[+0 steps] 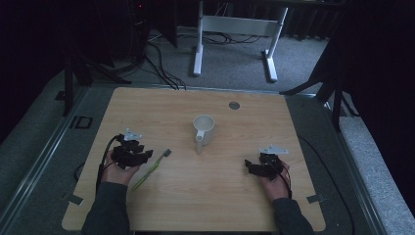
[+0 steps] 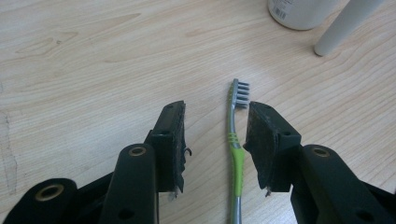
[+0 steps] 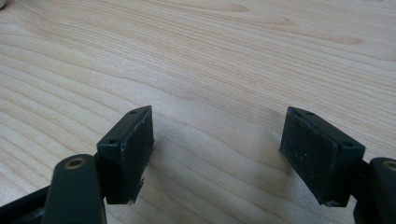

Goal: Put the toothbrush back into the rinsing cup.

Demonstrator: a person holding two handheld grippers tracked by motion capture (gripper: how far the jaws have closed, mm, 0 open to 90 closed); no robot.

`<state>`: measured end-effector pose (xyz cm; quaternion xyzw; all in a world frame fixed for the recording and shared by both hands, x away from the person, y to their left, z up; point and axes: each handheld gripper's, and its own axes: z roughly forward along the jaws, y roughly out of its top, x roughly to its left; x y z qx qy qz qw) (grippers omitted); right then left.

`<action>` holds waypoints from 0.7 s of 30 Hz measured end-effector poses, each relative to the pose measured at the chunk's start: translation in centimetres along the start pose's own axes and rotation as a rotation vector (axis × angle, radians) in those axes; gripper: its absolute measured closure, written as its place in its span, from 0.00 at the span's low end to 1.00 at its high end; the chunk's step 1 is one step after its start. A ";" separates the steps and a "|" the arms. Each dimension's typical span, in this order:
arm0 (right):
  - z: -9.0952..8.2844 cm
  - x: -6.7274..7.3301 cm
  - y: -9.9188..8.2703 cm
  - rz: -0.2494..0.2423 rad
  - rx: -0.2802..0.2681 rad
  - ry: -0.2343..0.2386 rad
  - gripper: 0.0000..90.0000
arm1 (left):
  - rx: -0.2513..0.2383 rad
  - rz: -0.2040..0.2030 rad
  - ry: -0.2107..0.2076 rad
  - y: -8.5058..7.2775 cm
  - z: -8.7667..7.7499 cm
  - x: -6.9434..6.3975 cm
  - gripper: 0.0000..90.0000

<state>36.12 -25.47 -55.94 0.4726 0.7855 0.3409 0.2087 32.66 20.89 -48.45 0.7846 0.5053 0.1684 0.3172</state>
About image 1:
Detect metal floor rail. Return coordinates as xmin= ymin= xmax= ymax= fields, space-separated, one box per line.
xmin=322 ymin=97 xmax=390 ymax=235
xmin=0 ymin=85 xmax=91 ymax=227

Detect black floor cables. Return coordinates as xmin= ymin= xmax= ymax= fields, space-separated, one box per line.
xmin=142 ymin=41 xmax=188 ymax=91

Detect green toothbrush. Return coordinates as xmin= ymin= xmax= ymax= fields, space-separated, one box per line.
xmin=131 ymin=148 xmax=172 ymax=191

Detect black tripod stand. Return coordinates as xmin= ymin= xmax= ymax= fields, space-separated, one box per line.
xmin=54 ymin=45 xmax=133 ymax=118
xmin=279 ymin=38 xmax=361 ymax=133

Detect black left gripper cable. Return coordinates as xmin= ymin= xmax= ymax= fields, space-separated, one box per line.
xmin=95 ymin=133 xmax=126 ymax=198

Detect white cup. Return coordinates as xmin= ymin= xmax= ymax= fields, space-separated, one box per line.
xmin=192 ymin=114 xmax=216 ymax=156

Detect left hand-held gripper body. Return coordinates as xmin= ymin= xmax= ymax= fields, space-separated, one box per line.
xmin=111 ymin=127 xmax=147 ymax=165

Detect white table frame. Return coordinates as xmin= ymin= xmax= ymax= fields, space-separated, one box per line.
xmin=192 ymin=0 xmax=290 ymax=83

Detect red and black gripper cable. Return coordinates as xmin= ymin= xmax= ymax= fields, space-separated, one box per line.
xmin=277 ymin=162 xmax=294 ymax=200

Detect grey tape piece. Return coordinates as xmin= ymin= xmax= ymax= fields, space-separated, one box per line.
xmin=62 ymin=193 xmax=85 ymax=207
xmin=305 ymin=194 xmax=327 ymax=204

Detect person's left hand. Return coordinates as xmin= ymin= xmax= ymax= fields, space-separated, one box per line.
xmin=100 ymin=159 xmax=142 ymax=187

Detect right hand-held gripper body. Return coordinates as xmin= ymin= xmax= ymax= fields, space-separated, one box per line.
xmin=258 ymin=144 xmax=290 ymax=179

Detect person's right hand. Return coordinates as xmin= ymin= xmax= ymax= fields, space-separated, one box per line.
xmin=258 ymin=161 xmax=292 ymax=203

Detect thin black floor cable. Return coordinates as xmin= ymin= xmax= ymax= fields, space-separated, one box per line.
xmin=297 ymin=134 xmax=356 ymax=235

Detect cables under white frame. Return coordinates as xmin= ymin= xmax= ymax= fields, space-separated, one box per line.
xmin=201 ymin=30 xmax=264 ymax=46

